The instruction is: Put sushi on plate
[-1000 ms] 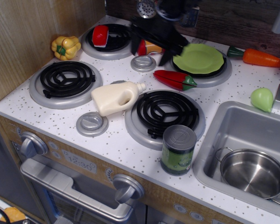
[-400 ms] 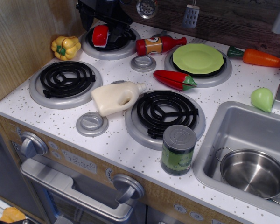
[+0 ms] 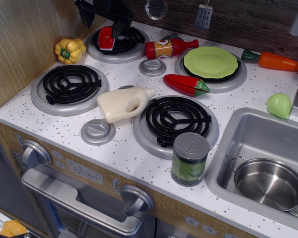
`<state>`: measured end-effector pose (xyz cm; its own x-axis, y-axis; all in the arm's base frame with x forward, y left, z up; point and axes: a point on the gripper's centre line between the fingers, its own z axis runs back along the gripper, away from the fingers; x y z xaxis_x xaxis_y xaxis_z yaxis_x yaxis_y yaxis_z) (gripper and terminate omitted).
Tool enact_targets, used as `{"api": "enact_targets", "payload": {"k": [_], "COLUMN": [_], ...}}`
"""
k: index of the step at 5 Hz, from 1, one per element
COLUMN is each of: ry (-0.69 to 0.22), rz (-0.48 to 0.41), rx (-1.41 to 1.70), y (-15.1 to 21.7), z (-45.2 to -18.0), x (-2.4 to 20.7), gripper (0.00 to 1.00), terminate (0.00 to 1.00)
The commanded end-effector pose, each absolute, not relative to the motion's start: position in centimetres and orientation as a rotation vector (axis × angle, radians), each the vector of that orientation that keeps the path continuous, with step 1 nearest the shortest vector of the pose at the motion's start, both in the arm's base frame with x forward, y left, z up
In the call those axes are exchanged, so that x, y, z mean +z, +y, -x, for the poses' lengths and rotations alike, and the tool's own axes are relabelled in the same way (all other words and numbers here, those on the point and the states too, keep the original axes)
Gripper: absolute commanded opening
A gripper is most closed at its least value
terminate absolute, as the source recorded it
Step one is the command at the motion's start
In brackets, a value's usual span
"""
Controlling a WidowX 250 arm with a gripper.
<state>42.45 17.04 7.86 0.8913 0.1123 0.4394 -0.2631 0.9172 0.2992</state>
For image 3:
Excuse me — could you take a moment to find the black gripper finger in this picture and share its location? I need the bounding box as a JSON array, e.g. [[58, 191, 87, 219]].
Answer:
[[79, 6, 95, 28], [111, 18, 132, 38]]

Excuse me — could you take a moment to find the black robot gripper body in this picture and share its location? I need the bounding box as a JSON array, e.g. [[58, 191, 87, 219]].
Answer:
[[74, 0, 134, 21]]

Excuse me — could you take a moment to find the green toy plate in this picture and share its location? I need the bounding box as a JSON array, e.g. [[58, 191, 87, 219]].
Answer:
[[183, 47, 239, 81]]

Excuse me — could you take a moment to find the back left stove burner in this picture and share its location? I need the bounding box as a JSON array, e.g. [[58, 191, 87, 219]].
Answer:
[[87, 27, 149, 64]]

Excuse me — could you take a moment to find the stove burner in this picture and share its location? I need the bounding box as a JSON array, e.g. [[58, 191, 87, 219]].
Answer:
[[87, 27, 149, 64], [174, 51, 247, 94], [133, 96, 219, 160], [31, 65, 109, 116]]

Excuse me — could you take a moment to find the hanging silver strainer spoon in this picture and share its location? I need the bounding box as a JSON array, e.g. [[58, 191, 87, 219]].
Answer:
[[145, 0, 168, 20]]

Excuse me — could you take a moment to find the yellow toy bell pepper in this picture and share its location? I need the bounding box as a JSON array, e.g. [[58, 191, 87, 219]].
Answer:
[[54, 38, 86, 64]]

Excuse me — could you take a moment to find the red toy ketchup bottle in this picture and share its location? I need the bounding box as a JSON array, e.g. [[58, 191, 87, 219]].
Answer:
[[145, 39, 199, 60]]

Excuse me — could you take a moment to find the silver top knob back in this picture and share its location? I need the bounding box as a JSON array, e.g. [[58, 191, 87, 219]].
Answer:
[[139, 59, 166, 77]]

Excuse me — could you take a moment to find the silver top knob middle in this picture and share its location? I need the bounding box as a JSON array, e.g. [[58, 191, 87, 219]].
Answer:
[[117, 85, 134, 90]]

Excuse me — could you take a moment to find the front left stove burner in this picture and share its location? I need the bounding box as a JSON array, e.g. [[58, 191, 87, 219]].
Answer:
[[31, 65, 109, 116]]

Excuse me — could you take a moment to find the cream toy detergent bottle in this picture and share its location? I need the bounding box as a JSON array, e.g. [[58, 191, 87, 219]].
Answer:
[[97, 87, 155, 124]]

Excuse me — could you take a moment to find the hanging grey slotted spatula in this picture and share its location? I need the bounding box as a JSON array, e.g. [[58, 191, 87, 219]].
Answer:
[[194, 0, 213, 30]]

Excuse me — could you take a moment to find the red toy chili pepper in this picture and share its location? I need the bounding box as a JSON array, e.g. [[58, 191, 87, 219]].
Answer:
[[163, 74, 210, 97]]

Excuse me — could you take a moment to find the front right stove burner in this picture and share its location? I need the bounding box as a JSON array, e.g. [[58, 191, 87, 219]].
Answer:
[[133, 96, 219, 160]]

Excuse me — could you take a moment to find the silver top knob front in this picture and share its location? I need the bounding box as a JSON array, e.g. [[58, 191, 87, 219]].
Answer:
[[81, 119, 116, 146]]

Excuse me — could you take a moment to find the back right stove burner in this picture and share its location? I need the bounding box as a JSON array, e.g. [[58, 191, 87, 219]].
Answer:
[[174, 51, 247, 94]]

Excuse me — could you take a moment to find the green labelled toy can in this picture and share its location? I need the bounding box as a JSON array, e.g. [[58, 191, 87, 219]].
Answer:
[[171, 132, 209, 186]]

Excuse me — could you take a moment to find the silver oven knob left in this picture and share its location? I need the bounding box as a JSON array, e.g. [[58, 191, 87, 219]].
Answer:
[[21, 139, 52, 168]]

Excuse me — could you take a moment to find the silver oven knob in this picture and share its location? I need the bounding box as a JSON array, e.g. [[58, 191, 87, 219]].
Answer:
[[21, 139, 52, 168], [120, 184, 154, 217]]

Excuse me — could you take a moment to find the orange toy carrot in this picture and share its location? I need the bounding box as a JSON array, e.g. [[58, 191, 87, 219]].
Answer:
[[242, 49, 298, 72]]

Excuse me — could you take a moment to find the silver sink basin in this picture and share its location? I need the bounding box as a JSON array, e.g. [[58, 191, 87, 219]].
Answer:
[[206, 108, 298, 230]]

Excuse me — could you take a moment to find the silver oven knob right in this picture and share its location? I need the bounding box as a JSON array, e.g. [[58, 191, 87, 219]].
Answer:
[[120, 184, 154, 217]]

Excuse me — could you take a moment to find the green toy pear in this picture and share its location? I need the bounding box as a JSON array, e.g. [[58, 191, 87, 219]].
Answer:
[[266, 93, 291, 119]]

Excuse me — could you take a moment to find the stainless steel pot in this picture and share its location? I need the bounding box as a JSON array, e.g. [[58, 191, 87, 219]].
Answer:
[[228, 156, 298, 218]]

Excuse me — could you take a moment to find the yellow object bottom left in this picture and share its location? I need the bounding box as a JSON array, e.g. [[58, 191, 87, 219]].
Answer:
[[0, 220, 27, 238]]

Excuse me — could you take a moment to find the silver oven door handle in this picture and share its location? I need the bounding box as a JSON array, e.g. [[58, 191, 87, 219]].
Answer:
[[22, 169, 142, 238]]

